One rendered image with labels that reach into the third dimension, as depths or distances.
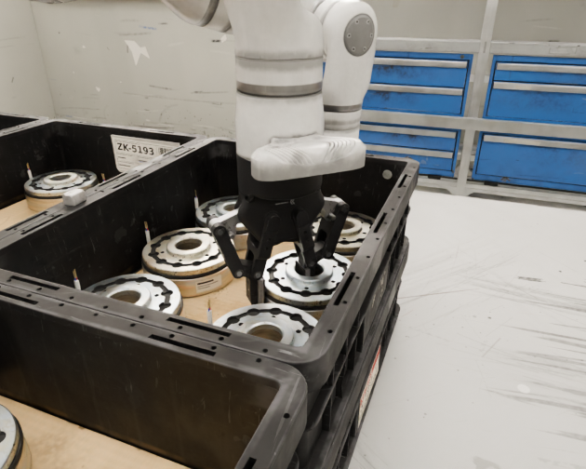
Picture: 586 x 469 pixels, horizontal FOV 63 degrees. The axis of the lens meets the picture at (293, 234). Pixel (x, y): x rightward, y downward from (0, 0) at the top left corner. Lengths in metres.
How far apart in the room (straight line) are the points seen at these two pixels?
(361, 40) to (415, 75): 1.58
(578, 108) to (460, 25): 1.05
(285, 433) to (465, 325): 0.51
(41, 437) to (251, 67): 0.31
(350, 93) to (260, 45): 0.42
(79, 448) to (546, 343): 0.57
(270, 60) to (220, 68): 3.25
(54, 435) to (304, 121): 0.30
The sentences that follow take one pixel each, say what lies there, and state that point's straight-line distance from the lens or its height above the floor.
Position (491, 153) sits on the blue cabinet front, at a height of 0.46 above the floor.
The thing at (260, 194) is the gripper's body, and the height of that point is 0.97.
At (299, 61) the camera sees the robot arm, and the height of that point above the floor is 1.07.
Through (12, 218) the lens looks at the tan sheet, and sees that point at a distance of 0.78.
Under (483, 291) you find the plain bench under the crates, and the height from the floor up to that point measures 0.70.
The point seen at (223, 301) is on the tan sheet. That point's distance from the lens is 0.50.
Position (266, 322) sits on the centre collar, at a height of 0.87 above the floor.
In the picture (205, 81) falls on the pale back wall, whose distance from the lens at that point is 3.70.
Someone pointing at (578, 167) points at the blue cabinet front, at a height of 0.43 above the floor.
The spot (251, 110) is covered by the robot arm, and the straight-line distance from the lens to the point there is 0.38.
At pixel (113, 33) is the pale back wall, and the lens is 4.09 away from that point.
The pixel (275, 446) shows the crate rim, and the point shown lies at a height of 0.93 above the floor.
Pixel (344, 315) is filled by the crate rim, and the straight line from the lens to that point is 0.31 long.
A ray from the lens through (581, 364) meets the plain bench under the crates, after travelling 0.72.
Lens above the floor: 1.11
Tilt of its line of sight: 27 degrees down
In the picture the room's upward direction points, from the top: straight up
